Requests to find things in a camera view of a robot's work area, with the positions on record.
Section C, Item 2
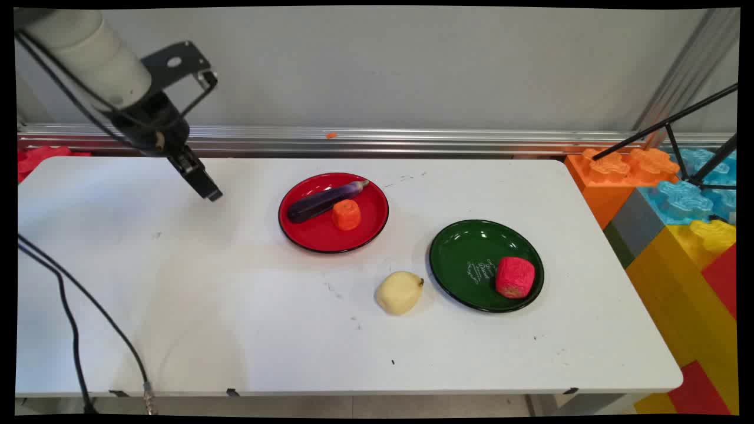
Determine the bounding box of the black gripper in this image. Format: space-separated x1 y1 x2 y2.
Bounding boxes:
109 91 224 203

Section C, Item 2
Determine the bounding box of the purple toy eggplant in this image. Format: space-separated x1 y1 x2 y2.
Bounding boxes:
287 180 371 224

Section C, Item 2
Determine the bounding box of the red enamel plate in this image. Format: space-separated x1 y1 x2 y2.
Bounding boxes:
278 172 390 254

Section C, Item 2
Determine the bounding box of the orange toy carrot piece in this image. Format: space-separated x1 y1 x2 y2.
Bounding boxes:
331 199 362 231

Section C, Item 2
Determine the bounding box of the red giant building block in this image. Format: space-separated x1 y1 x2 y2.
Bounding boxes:
18 145 92 184
700 244 739 320
668 360 732 416

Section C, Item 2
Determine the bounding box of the pale yellow toy pear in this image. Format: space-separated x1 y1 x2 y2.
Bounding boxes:
375 271 425 316

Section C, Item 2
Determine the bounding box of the green enamel plate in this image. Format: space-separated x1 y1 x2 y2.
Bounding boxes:
428 219 545 313

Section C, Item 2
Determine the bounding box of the red toy fruit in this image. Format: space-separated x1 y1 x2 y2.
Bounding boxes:
495 256 537 299

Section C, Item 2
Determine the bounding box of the orange giant building block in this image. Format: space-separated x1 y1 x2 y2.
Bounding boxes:
564 147 682 231

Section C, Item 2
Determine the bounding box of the grey giant building block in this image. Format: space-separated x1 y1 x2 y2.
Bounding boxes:
603 188 667 269

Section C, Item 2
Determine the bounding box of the black tripod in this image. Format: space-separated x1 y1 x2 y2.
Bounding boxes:
591 82 739 191

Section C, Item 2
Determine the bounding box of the blue giant building block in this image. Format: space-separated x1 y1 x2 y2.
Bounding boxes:
638 148 739 226

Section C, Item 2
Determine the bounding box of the yellow giant building block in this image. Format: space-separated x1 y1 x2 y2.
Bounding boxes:
624 219 739 414

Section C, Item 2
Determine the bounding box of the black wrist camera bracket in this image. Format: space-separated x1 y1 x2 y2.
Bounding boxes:
140 40 219 118

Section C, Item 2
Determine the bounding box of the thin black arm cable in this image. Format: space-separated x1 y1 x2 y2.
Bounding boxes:
15 31 139 148

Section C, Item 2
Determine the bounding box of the black cable with metal plug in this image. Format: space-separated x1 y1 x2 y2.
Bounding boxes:
18 234 158 416

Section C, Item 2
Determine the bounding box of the black floor cable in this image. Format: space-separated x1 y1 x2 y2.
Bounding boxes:
18 243 98 415

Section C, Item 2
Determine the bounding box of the aluminium wall rail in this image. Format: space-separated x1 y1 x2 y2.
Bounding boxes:
18 122 737 160

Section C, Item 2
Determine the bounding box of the aluminium frame post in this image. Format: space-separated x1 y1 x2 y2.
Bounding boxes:
633 9 740 148

